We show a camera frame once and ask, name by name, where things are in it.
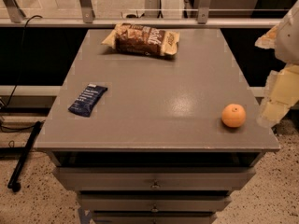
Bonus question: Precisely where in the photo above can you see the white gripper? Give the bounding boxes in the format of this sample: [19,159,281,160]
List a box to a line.
[255,0,299,128]

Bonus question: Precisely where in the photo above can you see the orange fruit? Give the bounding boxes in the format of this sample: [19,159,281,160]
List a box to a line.
[221,104,246,128]

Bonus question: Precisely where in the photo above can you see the blue rxbar blueberry wrapper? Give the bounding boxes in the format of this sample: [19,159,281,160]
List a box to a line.
[68,84,107,118]

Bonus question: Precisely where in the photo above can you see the brown chip bag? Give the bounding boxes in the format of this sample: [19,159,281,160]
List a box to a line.
[102,23,179,57]

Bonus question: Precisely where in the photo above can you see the grey drawer cabinet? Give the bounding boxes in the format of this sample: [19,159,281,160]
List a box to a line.
[33,28,281,224]

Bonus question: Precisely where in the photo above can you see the middle grey drawer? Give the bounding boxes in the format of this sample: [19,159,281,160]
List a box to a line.
[78,194,232,212]

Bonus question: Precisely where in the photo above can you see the grey drawer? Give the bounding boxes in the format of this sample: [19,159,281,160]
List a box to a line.
[93,212,217,224]
[53,167,255,191]
[78,194,232,212]

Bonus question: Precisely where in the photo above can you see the bottom grey drawer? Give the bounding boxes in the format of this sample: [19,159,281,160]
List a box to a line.
[93,212,217,224]

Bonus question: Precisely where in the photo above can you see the top grey drawer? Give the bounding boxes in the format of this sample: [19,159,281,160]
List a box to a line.
[53,167,255,191]

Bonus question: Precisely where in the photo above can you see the black rod on floor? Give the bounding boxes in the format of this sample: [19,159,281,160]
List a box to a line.
[7,121,42,192]

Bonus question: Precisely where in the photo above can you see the metal railing frame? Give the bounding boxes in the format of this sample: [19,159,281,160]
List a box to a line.
[0,0,298,28]

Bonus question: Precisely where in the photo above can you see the black cable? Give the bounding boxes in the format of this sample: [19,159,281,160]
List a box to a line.
[0,14,44,133]

